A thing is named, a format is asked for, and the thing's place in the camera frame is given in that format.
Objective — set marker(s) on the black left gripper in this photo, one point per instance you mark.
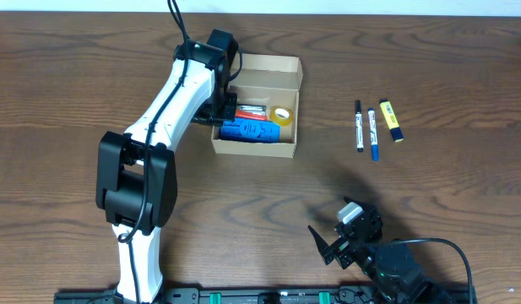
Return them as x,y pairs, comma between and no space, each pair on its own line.
227,115

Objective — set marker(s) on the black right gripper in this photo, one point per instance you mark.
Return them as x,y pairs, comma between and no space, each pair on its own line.
341,247

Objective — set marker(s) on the brown cardboard box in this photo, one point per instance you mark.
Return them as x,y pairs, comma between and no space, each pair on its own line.
270,81

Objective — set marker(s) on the yellow tape roll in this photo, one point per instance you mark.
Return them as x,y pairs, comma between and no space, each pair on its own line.
282,116

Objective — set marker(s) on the blue whiteboard marker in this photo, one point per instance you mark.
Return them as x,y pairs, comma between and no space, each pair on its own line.
373,134

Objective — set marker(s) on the black whiteboard marker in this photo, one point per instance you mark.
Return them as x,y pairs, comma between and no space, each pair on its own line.
358,127

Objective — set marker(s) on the yellow highlighter pen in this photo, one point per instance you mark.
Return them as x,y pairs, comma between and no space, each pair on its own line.
391,120

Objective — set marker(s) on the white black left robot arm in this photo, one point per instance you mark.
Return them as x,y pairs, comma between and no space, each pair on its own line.
136,182

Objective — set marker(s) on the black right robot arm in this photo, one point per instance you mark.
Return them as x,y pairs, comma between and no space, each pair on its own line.
391,267

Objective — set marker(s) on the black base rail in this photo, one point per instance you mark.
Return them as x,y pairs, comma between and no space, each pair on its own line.
343,294

